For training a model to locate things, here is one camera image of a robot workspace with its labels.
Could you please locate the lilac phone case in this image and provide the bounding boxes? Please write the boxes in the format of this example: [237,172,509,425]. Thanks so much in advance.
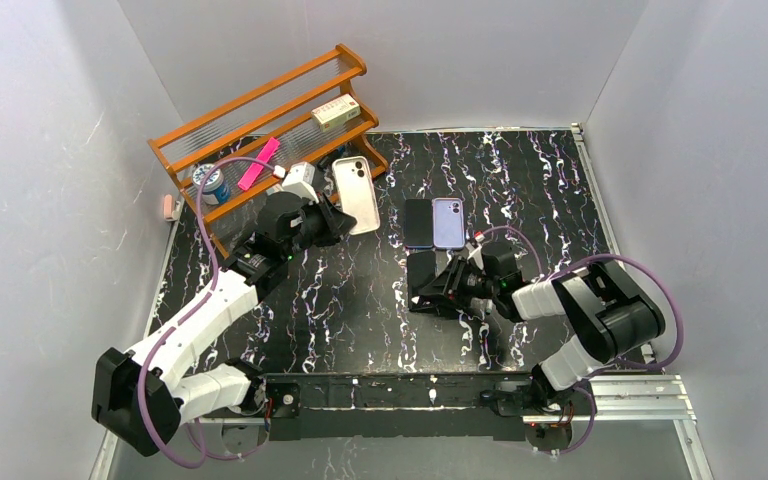
[432,198,466,250]

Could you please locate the cream cardboard box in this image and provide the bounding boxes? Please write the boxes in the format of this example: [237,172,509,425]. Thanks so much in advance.
[311,94,361,133]

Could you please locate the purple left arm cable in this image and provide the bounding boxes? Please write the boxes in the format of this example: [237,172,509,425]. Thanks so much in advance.
[135,156,279,470]

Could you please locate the orange wooden shelf rack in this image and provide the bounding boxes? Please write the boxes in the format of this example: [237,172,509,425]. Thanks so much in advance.
[147,43,390,260]

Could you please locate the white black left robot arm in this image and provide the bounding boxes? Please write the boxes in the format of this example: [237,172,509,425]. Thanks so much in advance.
[91,192,357,457]

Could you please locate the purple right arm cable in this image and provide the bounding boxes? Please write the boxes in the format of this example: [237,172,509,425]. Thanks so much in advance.
[479,226,685,456]

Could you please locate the beige pink phone case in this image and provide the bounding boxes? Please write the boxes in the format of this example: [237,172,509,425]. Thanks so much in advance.
[332,156,381,236]

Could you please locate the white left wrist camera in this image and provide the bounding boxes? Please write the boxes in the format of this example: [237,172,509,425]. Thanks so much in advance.
[272,162,319,205]

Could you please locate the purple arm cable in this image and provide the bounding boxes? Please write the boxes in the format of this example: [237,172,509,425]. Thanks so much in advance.
[479,226,685,456]
[135,156,279,470]

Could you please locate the pink flat bar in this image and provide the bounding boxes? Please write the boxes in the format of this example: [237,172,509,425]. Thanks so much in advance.
[237,137,281,191]

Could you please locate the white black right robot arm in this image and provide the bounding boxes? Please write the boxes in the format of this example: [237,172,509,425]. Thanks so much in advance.
[407,241,666,398]

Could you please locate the pink eraser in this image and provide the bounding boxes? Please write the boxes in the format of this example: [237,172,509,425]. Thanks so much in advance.
[162,194,175,221]

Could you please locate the black smartphone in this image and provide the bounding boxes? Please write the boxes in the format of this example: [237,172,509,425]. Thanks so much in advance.
[403,199,433,249]

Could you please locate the black phone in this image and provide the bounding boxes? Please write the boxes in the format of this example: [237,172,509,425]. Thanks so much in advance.
[406,250,437,296]

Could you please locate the black base bar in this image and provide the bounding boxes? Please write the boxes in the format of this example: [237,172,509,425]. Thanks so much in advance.
[265,372,554,441]

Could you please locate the blue lidded jar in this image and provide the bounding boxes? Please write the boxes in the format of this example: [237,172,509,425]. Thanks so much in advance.
[191,164,231,206]

